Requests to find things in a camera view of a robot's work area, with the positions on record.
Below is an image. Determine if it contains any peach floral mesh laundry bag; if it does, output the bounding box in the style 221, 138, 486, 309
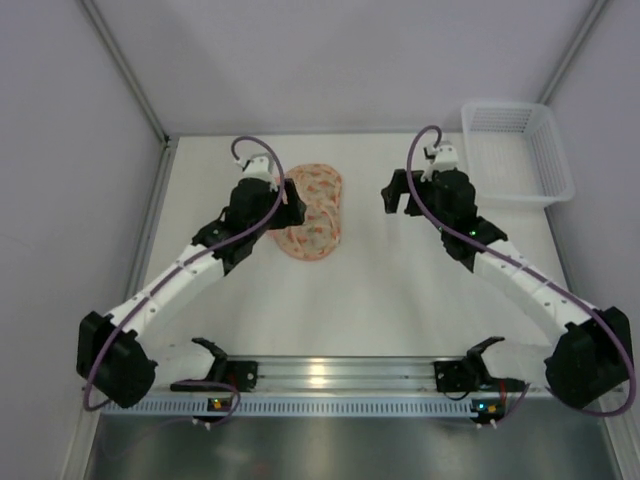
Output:
270, 163, 343, 261

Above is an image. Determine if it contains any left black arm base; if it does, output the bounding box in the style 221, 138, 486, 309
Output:
170, 359, 258, 393

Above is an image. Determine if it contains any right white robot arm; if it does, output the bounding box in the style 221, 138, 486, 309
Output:
381, 169, 636, 413

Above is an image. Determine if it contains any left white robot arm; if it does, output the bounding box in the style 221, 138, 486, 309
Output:
76, 177, 306, 408

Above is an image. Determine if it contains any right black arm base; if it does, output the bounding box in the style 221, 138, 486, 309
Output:
433, 358, 487, 393

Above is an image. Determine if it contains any white plastic basket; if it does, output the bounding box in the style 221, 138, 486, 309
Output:
461, 101, 576, 209

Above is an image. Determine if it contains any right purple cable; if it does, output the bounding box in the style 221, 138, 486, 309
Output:
405, 124, 635, 426

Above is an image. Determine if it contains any purple cable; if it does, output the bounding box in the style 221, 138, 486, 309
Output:
405, 124, 635, 426
82, 136, 287, 426

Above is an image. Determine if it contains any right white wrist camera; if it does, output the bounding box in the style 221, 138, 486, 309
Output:
420, 141, 459, 182

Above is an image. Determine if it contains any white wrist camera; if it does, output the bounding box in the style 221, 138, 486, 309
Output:
420, 141, 459, 182
235, 153, 278, 191

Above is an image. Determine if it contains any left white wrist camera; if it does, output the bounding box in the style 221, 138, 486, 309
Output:
235, 153, 278, 191

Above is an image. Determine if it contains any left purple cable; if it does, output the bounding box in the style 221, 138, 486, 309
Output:
82, 136, 287, 426

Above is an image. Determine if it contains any left aluminium frame post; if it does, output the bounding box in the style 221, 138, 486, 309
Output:
77, 0, 174, 146

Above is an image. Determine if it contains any aluminium frame post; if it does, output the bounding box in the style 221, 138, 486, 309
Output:
77, 0, 174, 146
536, 0, 613, 106

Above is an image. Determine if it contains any aluminium mounting rail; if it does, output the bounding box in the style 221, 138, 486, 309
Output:
82, 353, 624, 396

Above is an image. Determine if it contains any white slotted cable duct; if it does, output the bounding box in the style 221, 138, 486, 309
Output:
102, 394, 504, 418

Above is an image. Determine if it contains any right aluminium frame post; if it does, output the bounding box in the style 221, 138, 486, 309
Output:
536, 0, 613, 106

